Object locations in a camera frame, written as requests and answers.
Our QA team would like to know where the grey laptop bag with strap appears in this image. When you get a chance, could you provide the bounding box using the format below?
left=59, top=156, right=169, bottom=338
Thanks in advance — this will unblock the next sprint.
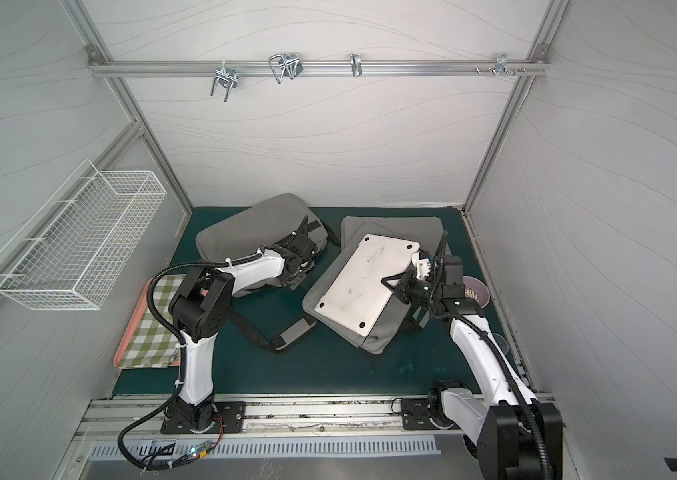
left=195, top=193, right=330, bottom=298

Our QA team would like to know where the silver laptop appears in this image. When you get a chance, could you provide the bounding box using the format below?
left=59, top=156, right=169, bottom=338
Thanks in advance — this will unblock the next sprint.
left=316, top=234, right=420, bottom=337

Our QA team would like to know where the grey laptop sleeve front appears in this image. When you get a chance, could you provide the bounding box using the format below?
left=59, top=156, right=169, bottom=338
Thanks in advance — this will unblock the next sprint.
left=302, top=233, right=409, bottom=355

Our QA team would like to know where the grey laptop sleeve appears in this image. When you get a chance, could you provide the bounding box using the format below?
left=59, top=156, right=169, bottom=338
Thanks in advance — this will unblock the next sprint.
left=340, top=216, right=444, bottom=253
left=302, top=233, right=409, bottom=355

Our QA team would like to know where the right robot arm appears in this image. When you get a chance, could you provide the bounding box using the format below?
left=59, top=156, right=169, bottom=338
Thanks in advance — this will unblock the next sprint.
left=382, top=255, right=563, bottom=479

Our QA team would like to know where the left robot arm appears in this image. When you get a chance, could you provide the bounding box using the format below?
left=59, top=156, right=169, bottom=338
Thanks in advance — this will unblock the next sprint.
left=146, top=230, right=318, bottom=434

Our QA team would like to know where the grey laptop sleeve back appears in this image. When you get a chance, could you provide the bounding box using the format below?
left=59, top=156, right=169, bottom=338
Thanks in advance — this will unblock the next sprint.
left=340, top=216, right=444, bottom=253

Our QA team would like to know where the pink bowl with snacks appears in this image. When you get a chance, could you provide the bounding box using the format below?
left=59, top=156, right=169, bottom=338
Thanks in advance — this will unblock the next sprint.
left=462, top=276, right=491, bottom=308

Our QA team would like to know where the clear plastic cup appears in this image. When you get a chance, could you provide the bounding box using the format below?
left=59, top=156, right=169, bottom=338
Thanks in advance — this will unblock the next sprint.
left=492, top=333, right=510, bottom=355

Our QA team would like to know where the green checkered cloth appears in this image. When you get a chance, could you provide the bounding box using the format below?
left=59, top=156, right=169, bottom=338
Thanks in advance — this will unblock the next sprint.
left=114, top=274, right=184, bottom=369

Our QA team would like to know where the metal hook clamp middle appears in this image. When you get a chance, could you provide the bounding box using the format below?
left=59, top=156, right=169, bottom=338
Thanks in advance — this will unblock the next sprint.
left=268, top=53, right=304, bottom=84

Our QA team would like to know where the metal hook clamp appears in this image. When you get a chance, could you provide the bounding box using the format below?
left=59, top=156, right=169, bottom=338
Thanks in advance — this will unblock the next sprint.
left=268, top=53, right=304, bottom=84
left=210, top=64, right=238, bottom=102
left=474, top=53, right=528, bottom=77

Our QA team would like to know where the metal hook clamp left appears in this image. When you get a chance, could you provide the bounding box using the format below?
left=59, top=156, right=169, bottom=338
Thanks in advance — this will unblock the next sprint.
left=210, top=64, right=238, bottom=102

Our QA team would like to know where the metal hook small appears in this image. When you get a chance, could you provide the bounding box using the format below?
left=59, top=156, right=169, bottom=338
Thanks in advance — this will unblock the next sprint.
left=349, top=53, right=362, bottom=78

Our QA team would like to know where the metal hook clamp right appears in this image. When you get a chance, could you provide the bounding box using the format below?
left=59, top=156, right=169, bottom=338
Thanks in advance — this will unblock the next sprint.
left=474, top=53, right=528, bottom=77

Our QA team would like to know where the aluminium crossbar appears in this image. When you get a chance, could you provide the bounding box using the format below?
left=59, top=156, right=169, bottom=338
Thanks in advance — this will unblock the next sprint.
left=88, top=57, right=551, bottom=78

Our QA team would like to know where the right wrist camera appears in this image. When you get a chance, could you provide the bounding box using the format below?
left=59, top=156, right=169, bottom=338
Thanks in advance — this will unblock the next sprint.
left=411, top=250, right=443, bottom=283

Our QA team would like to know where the black shoulder strap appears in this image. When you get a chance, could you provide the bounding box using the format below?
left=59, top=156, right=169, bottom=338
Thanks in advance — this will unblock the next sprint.
left=226, top=308, right=320, bottom=353

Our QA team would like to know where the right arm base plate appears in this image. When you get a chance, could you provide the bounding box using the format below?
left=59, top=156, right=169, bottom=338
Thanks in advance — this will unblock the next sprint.
left=390, top=397, right=454, bottom=431

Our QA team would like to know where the aluminium front rail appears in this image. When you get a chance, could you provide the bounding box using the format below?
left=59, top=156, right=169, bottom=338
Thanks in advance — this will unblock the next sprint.
left=73, top=392, right=567, bottom=442

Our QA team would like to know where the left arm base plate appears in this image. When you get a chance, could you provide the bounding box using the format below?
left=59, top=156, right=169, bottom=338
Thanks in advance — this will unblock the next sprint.
left=160, top=401, right=246, bottom=435

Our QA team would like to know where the white wire basket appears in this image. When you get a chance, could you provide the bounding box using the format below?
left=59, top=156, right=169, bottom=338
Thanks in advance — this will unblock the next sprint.
left=0, top=160, right=166, bottom=311

